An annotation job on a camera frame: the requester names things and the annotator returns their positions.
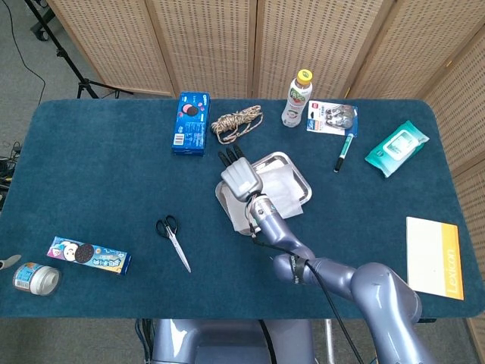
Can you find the beige rope bundle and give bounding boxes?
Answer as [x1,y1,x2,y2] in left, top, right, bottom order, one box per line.
[210,105,264,146]

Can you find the green marker pen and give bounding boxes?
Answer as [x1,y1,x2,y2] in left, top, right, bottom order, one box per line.
[333,132,355,174]

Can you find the metal table leg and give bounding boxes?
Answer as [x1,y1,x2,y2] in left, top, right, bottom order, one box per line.
[324,318,337,364]

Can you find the blue Oreo cookie box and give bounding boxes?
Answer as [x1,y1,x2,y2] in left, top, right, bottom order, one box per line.
[171,91,211,157]

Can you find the woven folding screen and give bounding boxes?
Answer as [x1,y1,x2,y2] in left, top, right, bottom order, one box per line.
[45,0,485,364]

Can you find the black handled scissors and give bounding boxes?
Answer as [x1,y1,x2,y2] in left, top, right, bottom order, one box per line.
[155,215,192,274]

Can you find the tangled cable bundle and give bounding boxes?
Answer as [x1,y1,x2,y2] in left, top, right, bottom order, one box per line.
[0,140,22,190]

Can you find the purple-grey robot torso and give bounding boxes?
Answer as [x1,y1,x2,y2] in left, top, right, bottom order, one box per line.
[151,318,315,364]

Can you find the rectangular metal tray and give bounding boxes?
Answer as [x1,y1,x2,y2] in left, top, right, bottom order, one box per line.
[214,151,313,237]

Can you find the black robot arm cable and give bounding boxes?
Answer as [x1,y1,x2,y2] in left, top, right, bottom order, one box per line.
[248,221,365,364]

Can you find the thin black floor cable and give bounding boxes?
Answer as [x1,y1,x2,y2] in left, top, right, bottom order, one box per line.
[6,0,47,105]

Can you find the blister pack of hooks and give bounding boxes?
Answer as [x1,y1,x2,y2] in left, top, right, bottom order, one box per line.
[306,99,359,137]

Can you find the white and yellow book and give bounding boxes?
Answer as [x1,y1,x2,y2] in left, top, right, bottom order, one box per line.
[405,216,465,302]

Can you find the teal wet wipes pack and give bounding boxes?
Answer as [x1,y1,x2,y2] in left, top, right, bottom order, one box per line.
[364,120,430,178]

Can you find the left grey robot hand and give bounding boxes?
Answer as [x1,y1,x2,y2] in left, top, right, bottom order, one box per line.
[0,254,23,270]

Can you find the clear tape roll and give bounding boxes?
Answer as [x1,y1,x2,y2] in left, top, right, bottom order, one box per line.
[12,262,61,297]

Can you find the drink bottle yellow cap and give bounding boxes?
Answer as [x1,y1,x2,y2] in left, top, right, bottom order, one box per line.
[280,68,314,129]

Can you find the black torso cable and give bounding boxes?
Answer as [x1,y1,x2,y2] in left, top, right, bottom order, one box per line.
[258,320,278,364]

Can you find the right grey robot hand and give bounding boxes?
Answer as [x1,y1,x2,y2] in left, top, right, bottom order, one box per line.
[217,143,265,200]

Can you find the white cloth sheet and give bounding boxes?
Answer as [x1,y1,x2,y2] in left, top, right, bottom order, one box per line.
[223,158,306,232]

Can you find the black tripod stand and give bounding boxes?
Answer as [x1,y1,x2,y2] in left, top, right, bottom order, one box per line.
[24,0,133,99]

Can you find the colourful slim Oreo box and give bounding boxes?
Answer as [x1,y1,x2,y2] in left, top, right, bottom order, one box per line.
[46,236,133,277]

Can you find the blue table mat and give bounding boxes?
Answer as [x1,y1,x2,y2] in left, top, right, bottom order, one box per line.
[0,98,482,320]

